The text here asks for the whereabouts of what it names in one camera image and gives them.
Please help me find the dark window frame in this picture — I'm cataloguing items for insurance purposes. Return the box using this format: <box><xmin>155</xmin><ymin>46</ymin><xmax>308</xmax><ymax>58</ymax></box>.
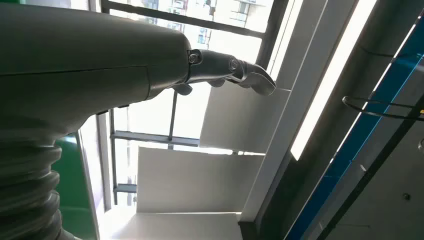
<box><xmin>99</xmin><ymin>0</ymin><xmax>290</xmax><ymax>206</ymax></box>

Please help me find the black looped ceiling cable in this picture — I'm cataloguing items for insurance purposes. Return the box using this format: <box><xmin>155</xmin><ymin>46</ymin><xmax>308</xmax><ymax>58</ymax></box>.
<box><xmin>342</xmin><ymin>95</ymin><xmax>424</xmax><ymax>121</ymax></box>

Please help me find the white panel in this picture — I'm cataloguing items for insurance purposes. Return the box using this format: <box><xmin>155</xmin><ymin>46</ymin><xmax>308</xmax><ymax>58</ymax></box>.
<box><xmin>136</xmin><ymin>146</ymin><xmax>266</xmax><ymax>215</ymax></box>
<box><xmin>199</xmin><ymin>82</ymin><xmax>292</xmax><ymax>155</ymax></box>
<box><xmin>110</xmin><ymin>211</ymin><xmax>245</xmax><ymax>240</ymax></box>

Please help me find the long ceiling light strip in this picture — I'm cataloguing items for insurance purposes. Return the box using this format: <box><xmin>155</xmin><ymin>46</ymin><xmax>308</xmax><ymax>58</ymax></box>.
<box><xmin>290</xmin><ymin>0</ymin><xmax>379</xmax><ymax>162</ymax></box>

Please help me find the blue ceiling beam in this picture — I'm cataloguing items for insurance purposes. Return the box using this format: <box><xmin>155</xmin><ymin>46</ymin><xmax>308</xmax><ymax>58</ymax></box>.
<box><xmin>284</xmin><ymin>14</ymin><xmax>424</xmax><ymax>240</ymax></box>

